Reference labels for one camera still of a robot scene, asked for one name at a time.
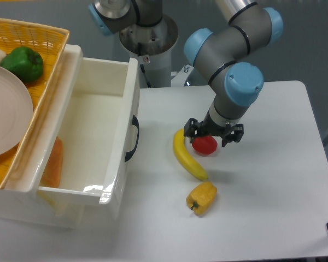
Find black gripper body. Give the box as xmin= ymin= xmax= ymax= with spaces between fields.
xmin=197 ymin=120 xmax=231 ymax=138

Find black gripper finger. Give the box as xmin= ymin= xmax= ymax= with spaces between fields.
xmin=221 ymin=123 xmax=244 ymax=147
xmin=184 ymin=118 xmax=201 ymax=144

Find white top drawer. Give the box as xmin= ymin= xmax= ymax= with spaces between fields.
xmin=37 ymin=57 xmax=141 ymax=221

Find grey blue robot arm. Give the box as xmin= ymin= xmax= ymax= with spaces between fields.
xmin=89 ymin=1 xmax=284 ymax=145

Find white drawer cabinet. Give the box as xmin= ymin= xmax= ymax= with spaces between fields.
xmin=0 ymin=45 xmax=84 ymax=228

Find red bell pepper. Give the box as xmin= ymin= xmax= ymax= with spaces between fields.
xmin=192 ymin=136 xmax=218 ymax=155

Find yellow banana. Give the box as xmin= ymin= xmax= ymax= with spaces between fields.
xmin=173 ymin=129 xmax=208 ymax=181

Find yellow bell pepper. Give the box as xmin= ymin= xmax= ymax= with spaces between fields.
xmin=186 ymin=181 xmax=217 ymax=216

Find green bell pepper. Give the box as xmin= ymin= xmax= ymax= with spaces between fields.
xmin=0 ymin=46 xmax=44 ymax=83

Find pink plate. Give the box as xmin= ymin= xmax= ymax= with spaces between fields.
xmin=0 ymin=67 xmax=33 ymax=154

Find yellow woven basket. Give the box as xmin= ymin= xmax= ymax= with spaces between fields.
xmin=0 ymin=18 xmax=69 ymax=189

